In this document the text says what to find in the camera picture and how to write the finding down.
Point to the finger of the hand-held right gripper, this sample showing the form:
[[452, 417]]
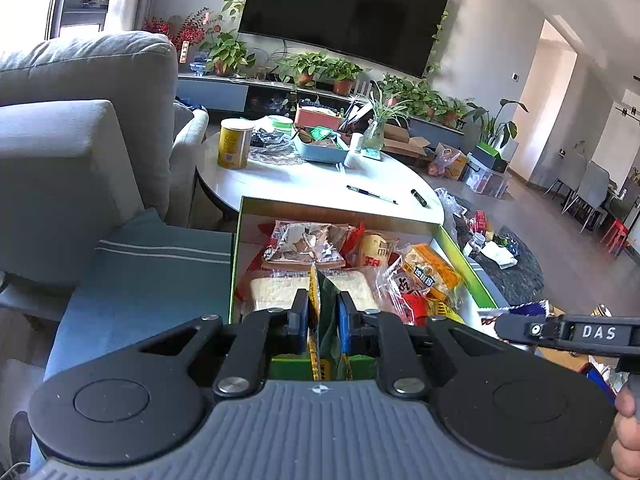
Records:
[[575, 332]]

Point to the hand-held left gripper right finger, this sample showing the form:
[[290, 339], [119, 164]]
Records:
[[344, 320]]

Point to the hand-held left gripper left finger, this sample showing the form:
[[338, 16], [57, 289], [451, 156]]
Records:
[[301, 320]]

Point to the green yellow snack packet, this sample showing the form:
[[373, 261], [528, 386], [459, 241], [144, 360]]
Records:
[[325, 310]]

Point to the clear red toast bread bag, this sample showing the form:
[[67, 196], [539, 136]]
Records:
[[275, 290]]

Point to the clear red-print snack packet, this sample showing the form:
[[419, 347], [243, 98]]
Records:
[[397, 285]]

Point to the orange red-print snack packet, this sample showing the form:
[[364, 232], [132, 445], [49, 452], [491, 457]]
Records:
[[372, 252]]

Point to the beige brown snack packet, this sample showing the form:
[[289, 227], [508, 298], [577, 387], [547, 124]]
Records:
[[300, 245]]

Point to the red yellow chip bag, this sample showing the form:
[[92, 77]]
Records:
[[420, 307]]

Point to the orange cookie packet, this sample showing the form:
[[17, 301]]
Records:
[[430, 270]]

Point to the green cardboard box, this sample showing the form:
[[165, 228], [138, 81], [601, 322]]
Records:
[[320, 212]]

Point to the person's right hand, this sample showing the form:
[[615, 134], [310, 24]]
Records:
[[627, 440]]

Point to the blue printed box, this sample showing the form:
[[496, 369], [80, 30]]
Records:
[[600, 377]]

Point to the dark round marble table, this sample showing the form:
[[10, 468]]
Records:
[[520, 275]]

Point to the white tissue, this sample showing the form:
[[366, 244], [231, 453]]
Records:
[[500, 255]]

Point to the red plastic stool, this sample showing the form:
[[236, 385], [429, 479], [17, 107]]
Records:
[[615, 230]]

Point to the ballpoint pen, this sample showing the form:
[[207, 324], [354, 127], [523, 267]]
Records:
[[370, 194]]

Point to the glass jar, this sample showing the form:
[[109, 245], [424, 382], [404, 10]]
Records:
[[476, 244]]

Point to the white oval table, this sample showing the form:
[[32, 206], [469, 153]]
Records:
[[325, 180]]

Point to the black marker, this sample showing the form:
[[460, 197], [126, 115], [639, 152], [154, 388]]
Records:
[[420, 198]]

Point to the small red box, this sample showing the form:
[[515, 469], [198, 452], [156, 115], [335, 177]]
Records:
[[480, 221]]

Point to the grey dining chair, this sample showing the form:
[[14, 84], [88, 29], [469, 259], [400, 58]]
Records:
[[565, 170], [595, 185]]

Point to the clear plastic bag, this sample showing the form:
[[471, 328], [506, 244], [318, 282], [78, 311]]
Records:
[[447, 205]]

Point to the blue striped cloth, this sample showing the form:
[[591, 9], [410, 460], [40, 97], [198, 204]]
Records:
[[140, 300]]

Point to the teal flat packet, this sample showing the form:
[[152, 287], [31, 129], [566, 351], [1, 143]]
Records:
[[372, 154]]

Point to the blue plastic basket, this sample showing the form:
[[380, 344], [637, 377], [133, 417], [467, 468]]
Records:
[[320, 152]]

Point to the white small bottle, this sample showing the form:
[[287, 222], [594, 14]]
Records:
[[354, 147]]

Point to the clear bag of dark items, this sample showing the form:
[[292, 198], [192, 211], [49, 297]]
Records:
[[272, 145]]

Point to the clear storage bin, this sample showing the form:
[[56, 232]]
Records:
[[482, 180]]

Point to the open cardboard box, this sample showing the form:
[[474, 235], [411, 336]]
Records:
[[405, 147]]

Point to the yellow tin can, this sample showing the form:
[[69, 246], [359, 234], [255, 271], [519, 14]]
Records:
[[234, 145]]

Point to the spider plant in glass vase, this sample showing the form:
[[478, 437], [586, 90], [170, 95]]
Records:
[[375, 135]]

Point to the green black box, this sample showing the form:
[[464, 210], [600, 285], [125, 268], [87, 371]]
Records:
[[492, 160]]

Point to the large plant in white pot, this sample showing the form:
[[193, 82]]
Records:
[[507, 147]]

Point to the green white container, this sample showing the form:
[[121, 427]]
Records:
[[279, 124]]

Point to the pink storage box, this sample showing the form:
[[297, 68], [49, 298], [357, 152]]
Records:
[[315, 117]]

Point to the grey television cabinet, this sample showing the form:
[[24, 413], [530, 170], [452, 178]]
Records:
[[215, 95]]

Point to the row of potted green plants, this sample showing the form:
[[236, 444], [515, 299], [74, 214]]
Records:
[[305, 67]]

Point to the grey sofa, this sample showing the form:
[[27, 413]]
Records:
[[60, 170]]

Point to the red flower decoration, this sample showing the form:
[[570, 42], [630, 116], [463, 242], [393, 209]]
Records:
[[190, 30]]

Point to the black wall television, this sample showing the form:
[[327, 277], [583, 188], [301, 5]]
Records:
[[340, 10]]

